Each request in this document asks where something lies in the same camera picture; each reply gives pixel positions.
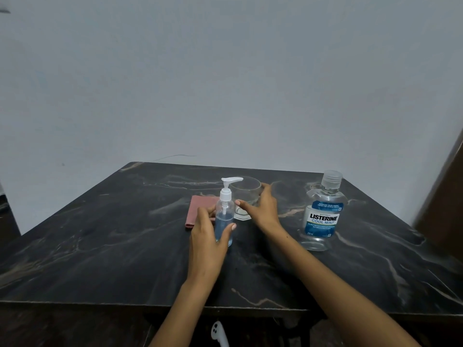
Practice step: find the person's left hand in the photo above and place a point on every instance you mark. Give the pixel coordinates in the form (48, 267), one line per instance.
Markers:
(204, 252)

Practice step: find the person's right hand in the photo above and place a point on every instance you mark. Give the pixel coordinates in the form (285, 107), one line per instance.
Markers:
(266, 215)

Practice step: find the person's right thumb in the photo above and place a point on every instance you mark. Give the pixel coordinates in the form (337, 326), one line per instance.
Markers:
(245, 205)

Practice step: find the person's left thumb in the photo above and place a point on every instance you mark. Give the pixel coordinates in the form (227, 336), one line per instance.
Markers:
(227, 234)

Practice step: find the clear drinking glass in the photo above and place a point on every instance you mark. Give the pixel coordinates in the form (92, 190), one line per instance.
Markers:
(246, 189)

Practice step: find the clear pump bottle blue liquid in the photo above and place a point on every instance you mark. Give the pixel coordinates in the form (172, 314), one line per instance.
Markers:
(225, 204)

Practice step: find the person's right forearm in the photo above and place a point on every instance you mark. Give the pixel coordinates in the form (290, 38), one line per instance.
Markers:
(332, 296)

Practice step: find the person's left forearm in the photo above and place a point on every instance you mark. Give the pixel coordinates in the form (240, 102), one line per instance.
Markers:
(182, 314)

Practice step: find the folded pink cloth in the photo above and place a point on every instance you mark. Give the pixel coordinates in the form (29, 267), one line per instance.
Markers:
(197, 209)

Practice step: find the clear mouthwash bottle blue label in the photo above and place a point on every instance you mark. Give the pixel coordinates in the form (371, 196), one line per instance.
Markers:
(323, 220)

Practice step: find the white plastic controller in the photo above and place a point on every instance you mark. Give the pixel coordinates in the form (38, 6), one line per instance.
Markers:
(218, 334)

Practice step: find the brown wooden door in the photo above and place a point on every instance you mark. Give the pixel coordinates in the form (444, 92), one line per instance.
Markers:
(443, 209)

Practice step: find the dark furniture edge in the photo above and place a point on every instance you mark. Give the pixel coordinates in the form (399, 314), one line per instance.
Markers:
(8, 220)

